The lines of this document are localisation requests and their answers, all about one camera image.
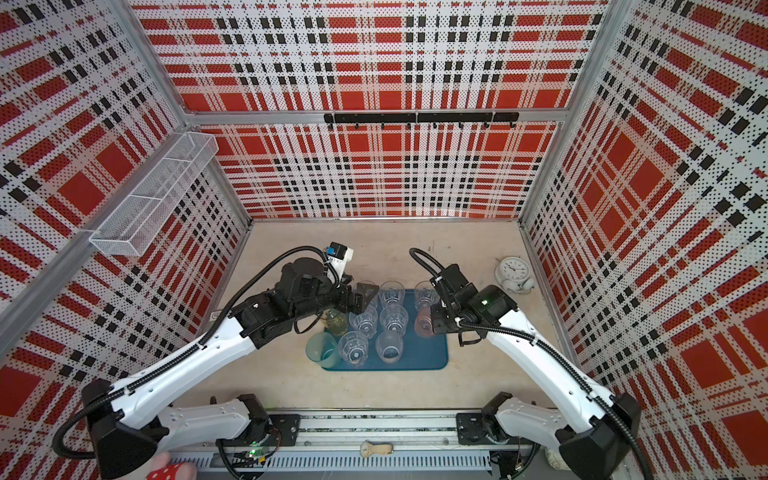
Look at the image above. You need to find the teal plastic tray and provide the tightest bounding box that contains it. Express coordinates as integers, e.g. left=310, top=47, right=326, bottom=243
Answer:
left=323, top=289, right=449, bottom=372

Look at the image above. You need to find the crumpled white cloth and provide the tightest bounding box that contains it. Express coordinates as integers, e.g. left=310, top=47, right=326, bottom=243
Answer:
left=545, top=448, right=570, bottom=471

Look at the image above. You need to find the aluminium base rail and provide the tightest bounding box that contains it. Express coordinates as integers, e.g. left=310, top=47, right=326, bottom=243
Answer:
left=171, top=409, right=547, bottom=477

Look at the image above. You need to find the frosted clear cup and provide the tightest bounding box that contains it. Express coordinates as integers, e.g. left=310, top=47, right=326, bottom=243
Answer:
left=375, top=330, right=404, bottom=364

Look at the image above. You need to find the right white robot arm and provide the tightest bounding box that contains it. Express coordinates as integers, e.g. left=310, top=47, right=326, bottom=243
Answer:
left=429, top=264, right=653, bottom=479

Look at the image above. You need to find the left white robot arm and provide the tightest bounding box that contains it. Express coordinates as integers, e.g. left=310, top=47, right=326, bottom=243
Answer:
left=52, top=246, right=379, bottom=479

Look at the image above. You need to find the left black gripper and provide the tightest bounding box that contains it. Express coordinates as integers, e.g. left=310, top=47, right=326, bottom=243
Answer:
left=292, top=273, right=379, bottom=323

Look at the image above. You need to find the pink plastic cup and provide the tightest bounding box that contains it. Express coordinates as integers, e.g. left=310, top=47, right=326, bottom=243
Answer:
left=414, top=304, right=434, bottom=338

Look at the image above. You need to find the beige small object on rail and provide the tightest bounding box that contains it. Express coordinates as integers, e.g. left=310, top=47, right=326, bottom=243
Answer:
left=360, top=441, right=394, bottom=458

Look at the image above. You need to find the white alarm clock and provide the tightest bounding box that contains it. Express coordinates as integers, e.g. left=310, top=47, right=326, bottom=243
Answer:
left=494, top=256, right=535, bottom=295

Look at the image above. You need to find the white wire mesh basket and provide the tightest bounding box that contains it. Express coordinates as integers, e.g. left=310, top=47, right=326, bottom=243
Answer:
left=90, top=131, right=218, bottom=257

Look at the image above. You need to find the clear cup row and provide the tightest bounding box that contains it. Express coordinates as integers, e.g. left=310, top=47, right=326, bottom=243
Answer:
left=338, top=330, right=369, bottom=368

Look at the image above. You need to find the green textured plastic cup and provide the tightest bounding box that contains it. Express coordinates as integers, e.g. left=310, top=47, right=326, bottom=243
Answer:
left=305, top=332, right=341, bottom=369

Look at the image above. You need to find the yellow plastic cup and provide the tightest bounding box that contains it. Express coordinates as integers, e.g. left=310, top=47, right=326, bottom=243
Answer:
left=321, top=308, right=349, bottom=338

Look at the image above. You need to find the black hook rail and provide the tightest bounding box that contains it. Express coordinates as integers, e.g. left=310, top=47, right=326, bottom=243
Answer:
left=323, top=111, right=520, bottom=128

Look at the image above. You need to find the red white plush toy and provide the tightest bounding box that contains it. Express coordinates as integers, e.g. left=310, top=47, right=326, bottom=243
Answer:
left=145, top=452, right=198, bottom=480

